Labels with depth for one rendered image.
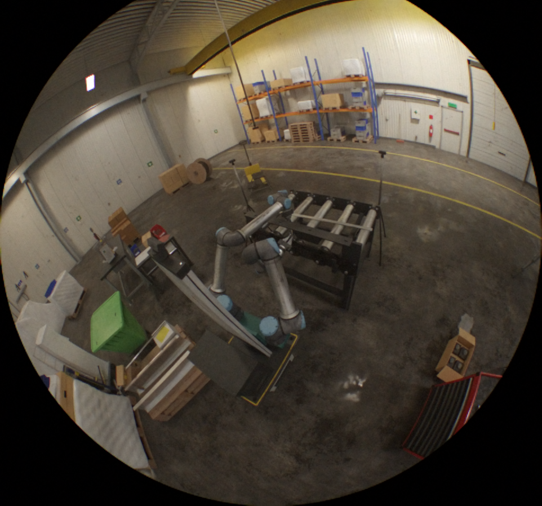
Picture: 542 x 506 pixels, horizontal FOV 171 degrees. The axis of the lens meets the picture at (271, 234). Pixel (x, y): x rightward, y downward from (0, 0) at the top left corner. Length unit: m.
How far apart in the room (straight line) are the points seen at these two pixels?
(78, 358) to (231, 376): 2.70
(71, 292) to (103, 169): 6.38
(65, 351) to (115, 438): 1.39
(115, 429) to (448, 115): 12.81
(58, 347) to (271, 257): 3.30
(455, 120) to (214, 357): 10.87
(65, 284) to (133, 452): 5.26
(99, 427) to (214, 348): 2.06
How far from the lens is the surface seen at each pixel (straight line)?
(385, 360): 2.33
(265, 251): 1.15
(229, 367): 1.51
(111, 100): 11.05
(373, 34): 10.62
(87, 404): 2.89
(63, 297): 6.91
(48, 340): 3.40
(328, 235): 1.51
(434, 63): 10.39
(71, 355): 3.53
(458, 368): 2.58
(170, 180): 8.57
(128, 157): 10.99
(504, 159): 11.69
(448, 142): 10.41
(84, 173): 10.98
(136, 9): 9.36
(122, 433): 3.12
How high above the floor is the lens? 2.19
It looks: 39 degrees down
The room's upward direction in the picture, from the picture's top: 18 degrees counter-clockwise
